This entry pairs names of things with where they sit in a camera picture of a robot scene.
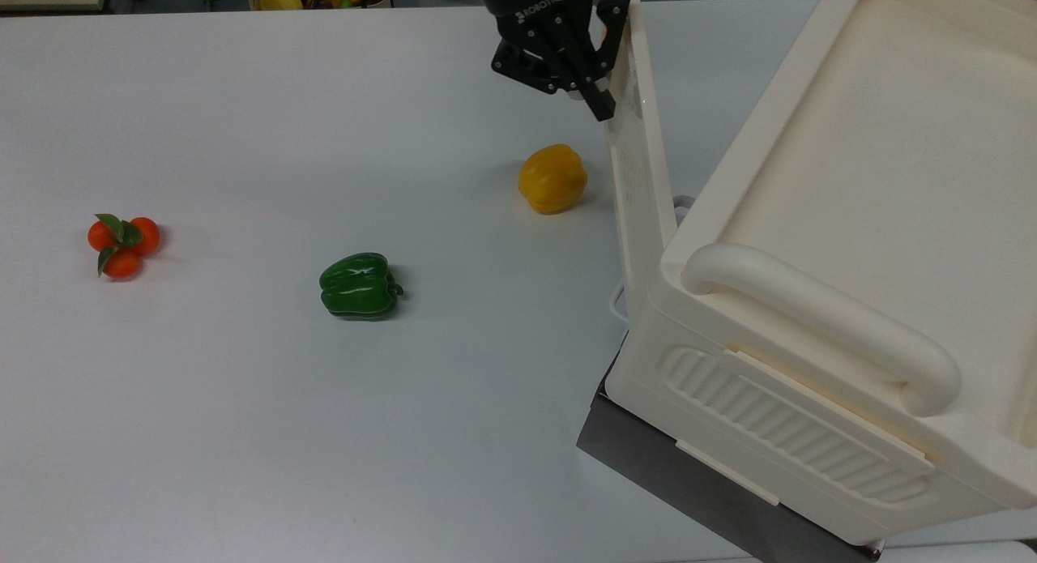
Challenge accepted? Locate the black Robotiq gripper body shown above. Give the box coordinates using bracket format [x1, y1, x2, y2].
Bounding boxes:
[470, 0, 607, 47]

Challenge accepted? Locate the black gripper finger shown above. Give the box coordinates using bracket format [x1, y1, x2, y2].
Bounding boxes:
[590, 0, 633, 87]
[490, 30, 618, 123]

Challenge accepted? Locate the cream plastic cabinet door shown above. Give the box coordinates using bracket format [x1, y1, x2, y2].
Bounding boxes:
[604, 0, 681, 329]

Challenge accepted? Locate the cream plastic storage cabinet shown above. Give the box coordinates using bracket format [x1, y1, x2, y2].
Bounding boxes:
[604, 0, 1037, 547]

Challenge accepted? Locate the yellow bell pepper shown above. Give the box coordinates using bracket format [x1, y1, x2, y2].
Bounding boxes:
[518, 143, 589, 215]

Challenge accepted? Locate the green bell pepper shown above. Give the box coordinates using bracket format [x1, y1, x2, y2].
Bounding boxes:
[318, 252, 404, 322]

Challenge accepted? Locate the orange tomato cluster with leaves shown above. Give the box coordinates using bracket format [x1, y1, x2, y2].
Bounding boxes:
[87, 213, 161, 280]

